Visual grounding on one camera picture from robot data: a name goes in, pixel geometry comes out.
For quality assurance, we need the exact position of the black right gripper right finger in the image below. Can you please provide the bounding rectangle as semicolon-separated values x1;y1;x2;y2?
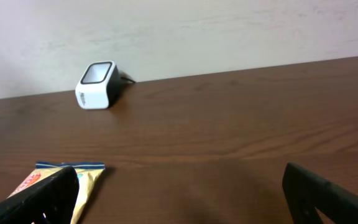
282;162;358;223

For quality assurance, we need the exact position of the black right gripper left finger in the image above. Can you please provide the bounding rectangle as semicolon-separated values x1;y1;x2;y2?
0;167;79;224

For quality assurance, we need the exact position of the white barcode scanner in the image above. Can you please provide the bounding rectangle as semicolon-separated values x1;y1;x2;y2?
75;61;121;110

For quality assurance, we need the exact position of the black scanner cable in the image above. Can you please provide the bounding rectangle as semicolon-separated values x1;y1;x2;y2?
119;74;136;84

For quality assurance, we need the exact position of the large yellow snack bag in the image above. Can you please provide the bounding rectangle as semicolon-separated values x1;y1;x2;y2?
9;161;105;224

